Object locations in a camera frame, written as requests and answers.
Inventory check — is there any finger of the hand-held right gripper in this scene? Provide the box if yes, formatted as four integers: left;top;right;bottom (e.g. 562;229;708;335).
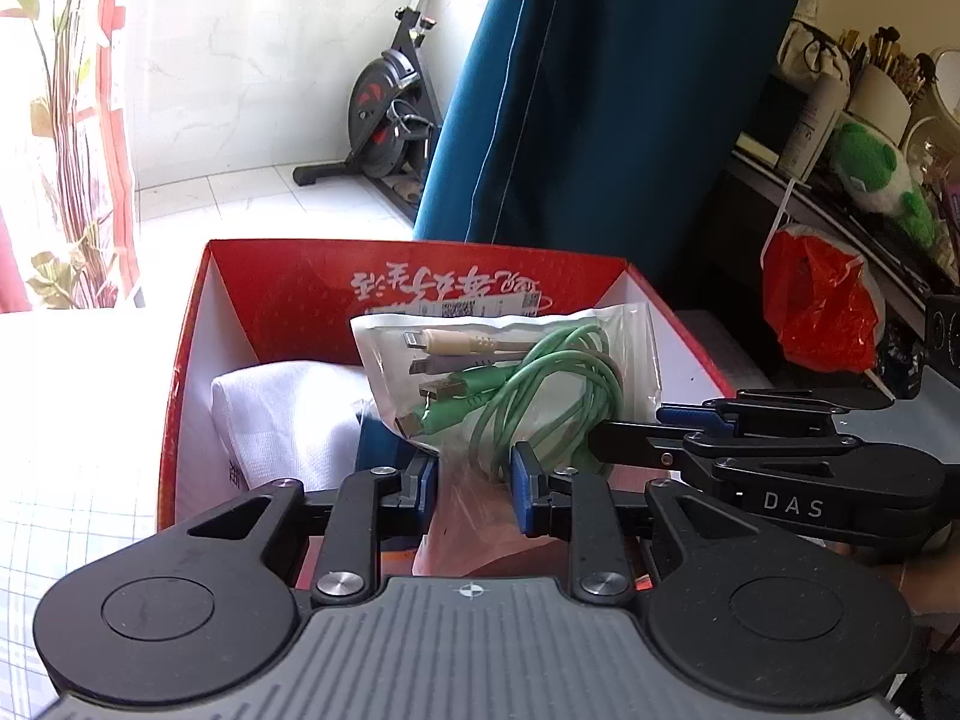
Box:
656;388;898;440
589;420;722;478

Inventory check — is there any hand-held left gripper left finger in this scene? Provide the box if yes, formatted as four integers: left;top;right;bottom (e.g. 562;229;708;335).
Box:
184;456;440;607

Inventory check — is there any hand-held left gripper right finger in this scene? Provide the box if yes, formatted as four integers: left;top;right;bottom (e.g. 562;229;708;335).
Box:
510;441;755;607

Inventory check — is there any clear bag of cables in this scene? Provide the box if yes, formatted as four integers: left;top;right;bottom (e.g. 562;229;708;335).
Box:
350;302;662;580

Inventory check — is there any white cloth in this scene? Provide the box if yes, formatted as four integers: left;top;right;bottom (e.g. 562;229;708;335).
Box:
210;360;365;497

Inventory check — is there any red strawberry print cardboard box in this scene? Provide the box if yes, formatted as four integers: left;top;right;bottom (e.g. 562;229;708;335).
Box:
156;238;740;595

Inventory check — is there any blue patterned cloth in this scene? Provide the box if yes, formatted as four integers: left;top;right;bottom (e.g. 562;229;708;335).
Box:
877;345;928;399

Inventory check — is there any red plastic bag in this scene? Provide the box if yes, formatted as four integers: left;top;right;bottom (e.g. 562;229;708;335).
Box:
761;223;879;375

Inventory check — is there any white plastic bag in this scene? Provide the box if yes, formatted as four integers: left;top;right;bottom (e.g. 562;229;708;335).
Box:
855;255;890;340

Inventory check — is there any yellow sticky note pad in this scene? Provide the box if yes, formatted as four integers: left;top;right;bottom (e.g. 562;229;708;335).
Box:
736;131;782;167

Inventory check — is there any green and white plush toy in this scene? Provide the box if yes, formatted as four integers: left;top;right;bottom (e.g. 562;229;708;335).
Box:
829;120;939;249

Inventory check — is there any white spray bottle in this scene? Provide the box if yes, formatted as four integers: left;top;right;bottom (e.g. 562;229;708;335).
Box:
776;73;848;182

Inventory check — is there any blue curtain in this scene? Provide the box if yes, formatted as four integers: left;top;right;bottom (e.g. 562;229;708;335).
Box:
412;0;818;316

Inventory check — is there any checked tablecloth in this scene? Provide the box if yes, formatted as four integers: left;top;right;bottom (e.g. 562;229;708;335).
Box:
0;307;781;720

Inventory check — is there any white brush holder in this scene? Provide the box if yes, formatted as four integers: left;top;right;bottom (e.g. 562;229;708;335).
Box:
847;60;913;144

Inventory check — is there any white cloth bag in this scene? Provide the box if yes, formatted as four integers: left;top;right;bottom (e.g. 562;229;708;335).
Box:
776;19;853;91

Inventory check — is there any black exercise bike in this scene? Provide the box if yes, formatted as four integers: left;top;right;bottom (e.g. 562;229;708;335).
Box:
292;0;496;215

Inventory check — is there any bunch of makeup brushes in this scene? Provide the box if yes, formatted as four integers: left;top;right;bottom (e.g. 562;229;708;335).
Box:
836;24;938;103

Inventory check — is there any round mirror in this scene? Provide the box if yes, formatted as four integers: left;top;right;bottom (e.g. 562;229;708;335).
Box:
930;49;960;113

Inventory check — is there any pink printed backdrop cloth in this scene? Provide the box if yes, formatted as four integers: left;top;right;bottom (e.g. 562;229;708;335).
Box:
0;0;143;313

